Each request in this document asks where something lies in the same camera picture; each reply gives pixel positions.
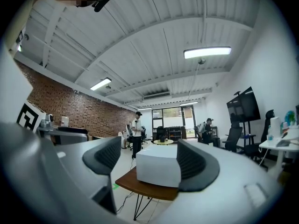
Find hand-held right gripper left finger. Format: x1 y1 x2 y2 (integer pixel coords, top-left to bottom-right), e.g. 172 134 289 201
0 121 122 224

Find white desk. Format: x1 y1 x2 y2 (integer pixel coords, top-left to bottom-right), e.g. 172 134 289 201
258 133 299 180

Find brown wooden table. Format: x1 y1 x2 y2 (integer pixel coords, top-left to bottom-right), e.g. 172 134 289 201
114 166 180 221

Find clear plastic bottle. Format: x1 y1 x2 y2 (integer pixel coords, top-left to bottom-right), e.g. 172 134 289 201
266 125 274 142

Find ceiling air conditioner vent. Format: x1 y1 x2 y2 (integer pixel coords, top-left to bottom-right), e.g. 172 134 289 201
142 91 171 101

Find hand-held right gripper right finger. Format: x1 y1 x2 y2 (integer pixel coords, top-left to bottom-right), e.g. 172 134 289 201
151 138 285 224

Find black television screen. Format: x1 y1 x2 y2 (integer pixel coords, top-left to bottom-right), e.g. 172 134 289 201
226 86 261 124

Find teal plastic bag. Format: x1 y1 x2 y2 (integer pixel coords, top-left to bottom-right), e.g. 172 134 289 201
285 110 296 126

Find large black-framed glass window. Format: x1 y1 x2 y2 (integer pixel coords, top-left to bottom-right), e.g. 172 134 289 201
151 106 196 139

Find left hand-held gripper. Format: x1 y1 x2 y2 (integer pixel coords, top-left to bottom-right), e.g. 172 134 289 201
16 100 56 135

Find black television stand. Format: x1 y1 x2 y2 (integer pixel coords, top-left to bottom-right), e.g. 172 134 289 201
240 120 257 147

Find open shelf cabinet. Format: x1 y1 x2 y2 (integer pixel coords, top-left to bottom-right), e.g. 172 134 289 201
168 126 183 140

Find round light wooden table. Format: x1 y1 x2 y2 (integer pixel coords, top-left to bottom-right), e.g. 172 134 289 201
153 139 174 146

